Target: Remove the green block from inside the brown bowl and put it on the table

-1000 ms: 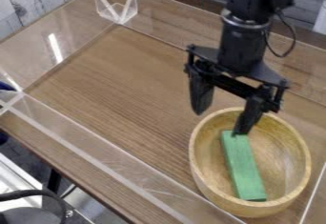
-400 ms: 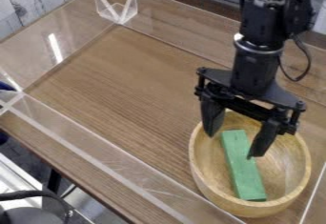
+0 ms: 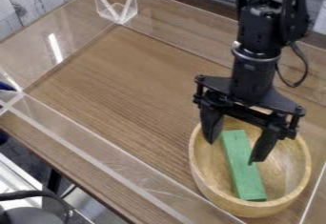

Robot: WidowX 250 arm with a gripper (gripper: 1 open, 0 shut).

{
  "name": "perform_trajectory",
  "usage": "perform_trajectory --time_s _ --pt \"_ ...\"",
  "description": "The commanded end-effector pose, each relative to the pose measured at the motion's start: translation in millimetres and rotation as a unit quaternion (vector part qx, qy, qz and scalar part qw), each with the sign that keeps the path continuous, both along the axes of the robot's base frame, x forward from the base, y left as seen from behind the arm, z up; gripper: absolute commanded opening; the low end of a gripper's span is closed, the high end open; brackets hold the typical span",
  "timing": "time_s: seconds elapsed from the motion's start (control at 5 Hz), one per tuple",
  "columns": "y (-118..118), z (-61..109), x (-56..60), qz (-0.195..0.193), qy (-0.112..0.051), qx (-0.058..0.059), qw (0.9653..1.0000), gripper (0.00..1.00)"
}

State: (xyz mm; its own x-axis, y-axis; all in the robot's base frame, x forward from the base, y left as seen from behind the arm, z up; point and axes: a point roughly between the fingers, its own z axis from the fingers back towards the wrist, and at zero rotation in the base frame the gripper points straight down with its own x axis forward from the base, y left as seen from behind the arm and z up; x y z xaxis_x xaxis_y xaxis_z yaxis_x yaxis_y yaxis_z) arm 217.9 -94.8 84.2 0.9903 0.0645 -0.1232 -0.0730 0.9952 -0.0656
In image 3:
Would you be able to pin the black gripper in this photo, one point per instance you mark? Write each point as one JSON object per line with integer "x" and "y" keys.
{"x": 247, "y": 97}

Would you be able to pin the green rectangular block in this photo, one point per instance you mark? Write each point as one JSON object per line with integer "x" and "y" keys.
{"x": 246, "y": 181}

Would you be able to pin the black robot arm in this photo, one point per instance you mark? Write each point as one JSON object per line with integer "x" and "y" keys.
{"x": 270, "y": 25}

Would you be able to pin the light wooden bowl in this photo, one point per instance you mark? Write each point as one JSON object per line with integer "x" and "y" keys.
{"x": 284, "y": 172}

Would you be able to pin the black table leg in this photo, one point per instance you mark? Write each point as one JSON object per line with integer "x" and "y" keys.
{"x": 53, "y": 181}

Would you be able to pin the blue object at left edge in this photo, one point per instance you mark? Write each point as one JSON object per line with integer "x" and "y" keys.
{"x": 5, "y": 87}

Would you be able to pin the clear acrylic back wall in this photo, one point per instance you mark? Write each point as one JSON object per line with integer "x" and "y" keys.
{"x": 205, "y": 34}

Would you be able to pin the clear acrylic wall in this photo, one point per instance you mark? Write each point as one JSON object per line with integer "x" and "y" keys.
{"x": 205, "y": 34}
{"x": 40, "y": 47}
{"x": 125, "y": 184}

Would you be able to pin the clear acrylic corner bracket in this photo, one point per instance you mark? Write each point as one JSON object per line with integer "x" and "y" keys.
{"x": 117, "y": 13}

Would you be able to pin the clear acrylic front wall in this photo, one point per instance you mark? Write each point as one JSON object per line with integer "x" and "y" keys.
{"x": 125, "y": 184}

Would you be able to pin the grey metal bracket with screw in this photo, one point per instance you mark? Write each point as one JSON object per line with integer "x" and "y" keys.
{"x": 76, "y": 217}

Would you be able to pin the clear acrylic left wall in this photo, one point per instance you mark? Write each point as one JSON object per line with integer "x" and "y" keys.
{"x": 40, "y": 47}

